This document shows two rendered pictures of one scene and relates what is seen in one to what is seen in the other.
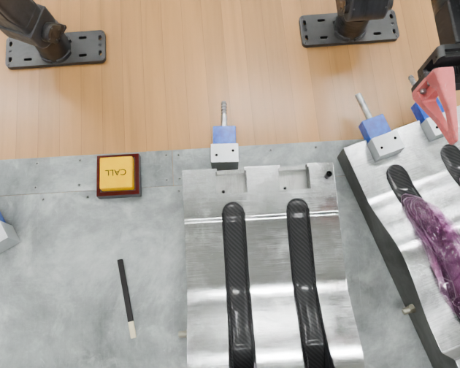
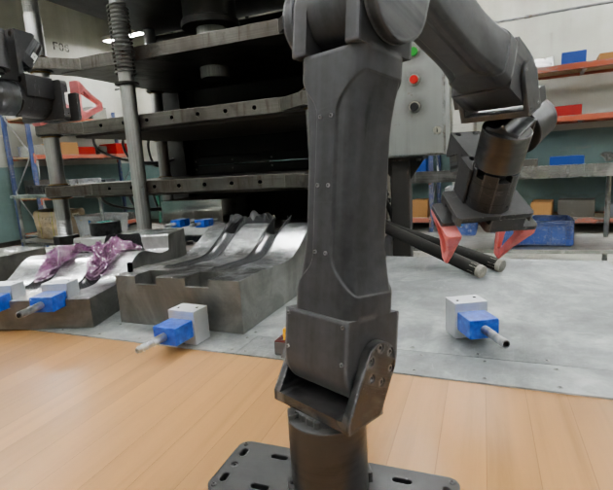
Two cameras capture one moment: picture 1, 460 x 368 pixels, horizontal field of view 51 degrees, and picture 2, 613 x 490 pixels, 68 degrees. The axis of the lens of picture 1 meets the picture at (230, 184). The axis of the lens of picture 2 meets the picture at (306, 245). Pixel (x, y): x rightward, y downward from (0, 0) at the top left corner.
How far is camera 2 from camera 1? 114 cm
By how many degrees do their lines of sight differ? 93
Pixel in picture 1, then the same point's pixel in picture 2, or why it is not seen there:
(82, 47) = (270, 470)
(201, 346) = (296, 232)
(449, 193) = (65, 273)
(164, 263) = not seen: hidden behind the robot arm
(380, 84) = not seen: outside the picture
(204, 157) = (207, 344)
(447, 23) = (37, 81)
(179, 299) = not seen: hidden behind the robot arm
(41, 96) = (389, 433)
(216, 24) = (12, 451)
